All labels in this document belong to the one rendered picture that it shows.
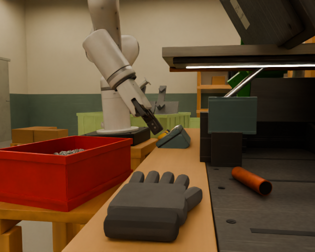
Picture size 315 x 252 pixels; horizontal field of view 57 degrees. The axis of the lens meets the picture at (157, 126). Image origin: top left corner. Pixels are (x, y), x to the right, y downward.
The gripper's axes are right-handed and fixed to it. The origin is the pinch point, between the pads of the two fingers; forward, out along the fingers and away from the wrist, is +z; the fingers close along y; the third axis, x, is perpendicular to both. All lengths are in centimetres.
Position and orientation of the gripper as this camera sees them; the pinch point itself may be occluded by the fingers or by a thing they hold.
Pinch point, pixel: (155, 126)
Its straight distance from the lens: 84.1
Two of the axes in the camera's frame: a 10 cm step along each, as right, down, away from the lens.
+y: -1.3, 0.8, -9.9
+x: 8.1, -5.6, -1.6
